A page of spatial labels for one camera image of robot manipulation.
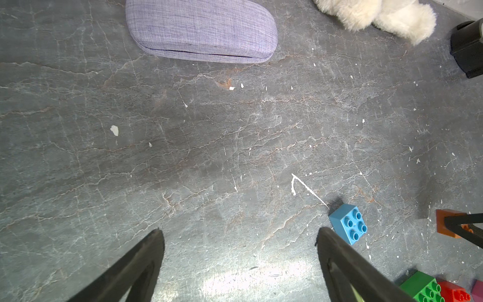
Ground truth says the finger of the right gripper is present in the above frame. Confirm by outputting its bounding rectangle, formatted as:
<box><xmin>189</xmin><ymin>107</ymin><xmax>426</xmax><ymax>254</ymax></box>
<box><xmin>444</xmin><ymin>213</ymin><xmax>483</xmax><ymax>248</ymax></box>

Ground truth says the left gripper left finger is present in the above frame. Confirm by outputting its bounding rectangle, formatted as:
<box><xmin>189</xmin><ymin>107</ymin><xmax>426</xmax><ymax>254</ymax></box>
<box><xmin>69</xmin><ymin>229</ymin><xmax>165</xmax><ymax>301</ymax></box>

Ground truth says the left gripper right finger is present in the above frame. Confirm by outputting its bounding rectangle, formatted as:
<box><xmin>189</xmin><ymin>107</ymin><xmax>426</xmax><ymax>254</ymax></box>
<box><xmin>316</xmin><ymin>227</ymin><xmax>413</xmax><ymax>302</ymax></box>

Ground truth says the orange lego brick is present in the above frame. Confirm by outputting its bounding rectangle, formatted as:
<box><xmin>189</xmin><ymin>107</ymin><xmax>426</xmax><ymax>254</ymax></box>
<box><xmin>436</xmin><ymin>209</ymin><xmax>480</xmax><ymax>240</ymax></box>

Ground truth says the blue lego brick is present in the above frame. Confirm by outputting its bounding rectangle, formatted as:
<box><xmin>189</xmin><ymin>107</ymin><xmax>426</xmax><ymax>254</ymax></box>
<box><xmin>329</xmin><ymin>204</ymin><xmax>367</xmax><ymax>245</ymax></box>

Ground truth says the red lego brick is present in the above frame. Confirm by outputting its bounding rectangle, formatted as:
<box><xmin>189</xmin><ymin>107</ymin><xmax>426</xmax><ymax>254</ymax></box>
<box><xmin>438</xmin><ymin>281</ymin><xmax>471</xmax><ymax>302</ymax></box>

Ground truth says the pink lego brick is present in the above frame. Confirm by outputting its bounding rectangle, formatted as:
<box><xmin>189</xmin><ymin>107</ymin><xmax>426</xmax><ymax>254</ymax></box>
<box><xmin>471</xmin><ymin>280</ymin><xmax>483</xmax><ymax>302</ymax></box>

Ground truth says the green lego brick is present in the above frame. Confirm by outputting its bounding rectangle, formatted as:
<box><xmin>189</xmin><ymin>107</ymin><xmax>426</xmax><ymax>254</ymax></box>
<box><xmin>399</xmin><ymin>271</ymin><xmax>445</xmax><ymax>302</ymax></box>

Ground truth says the black round clock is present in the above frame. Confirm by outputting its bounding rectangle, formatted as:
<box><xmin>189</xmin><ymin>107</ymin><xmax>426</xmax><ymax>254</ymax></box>
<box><xmin>450</xmin><ymin>19</ymin><xmax>482</xmax><ymax>79</ymax></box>

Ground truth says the white plush dog toy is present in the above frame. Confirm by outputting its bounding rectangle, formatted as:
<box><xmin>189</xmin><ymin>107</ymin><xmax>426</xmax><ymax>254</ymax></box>
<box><xmin>313</xmin><ymin>0</ymin><xmax>436</xmax><ymax>45</ymax></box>

